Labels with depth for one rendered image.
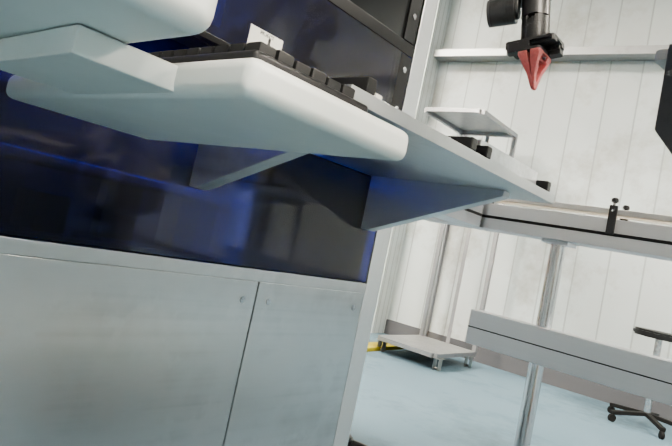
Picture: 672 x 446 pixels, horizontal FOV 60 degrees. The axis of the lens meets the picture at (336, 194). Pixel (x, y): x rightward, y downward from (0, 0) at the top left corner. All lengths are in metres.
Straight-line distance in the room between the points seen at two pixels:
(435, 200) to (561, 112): 3.58
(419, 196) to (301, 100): 0.90
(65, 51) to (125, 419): 0.76
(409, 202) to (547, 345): 0.91
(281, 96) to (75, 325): 0.66
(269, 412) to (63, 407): 0.46
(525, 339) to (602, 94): 2.98
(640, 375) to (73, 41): 1.81
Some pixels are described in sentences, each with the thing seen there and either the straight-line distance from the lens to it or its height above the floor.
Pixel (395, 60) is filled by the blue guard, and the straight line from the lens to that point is 1.47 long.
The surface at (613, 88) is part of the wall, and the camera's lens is 4.80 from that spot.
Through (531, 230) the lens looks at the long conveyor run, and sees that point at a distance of 2.09.
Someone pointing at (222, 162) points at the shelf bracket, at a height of 0.78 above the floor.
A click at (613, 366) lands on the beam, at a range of 2.02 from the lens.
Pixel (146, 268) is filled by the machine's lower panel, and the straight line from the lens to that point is 1.03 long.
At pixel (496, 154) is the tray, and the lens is 1.10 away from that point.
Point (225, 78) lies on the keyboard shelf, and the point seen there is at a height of 0.79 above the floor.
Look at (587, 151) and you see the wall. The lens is 4.69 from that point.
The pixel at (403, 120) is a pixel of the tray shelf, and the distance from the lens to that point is 0.80.
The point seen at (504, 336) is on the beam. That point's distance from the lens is 2.12.
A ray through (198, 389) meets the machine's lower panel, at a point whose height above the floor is 0.37.
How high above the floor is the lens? 0.69
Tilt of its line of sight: 4 degrees up
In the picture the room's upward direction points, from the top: 12 degrees clockwise
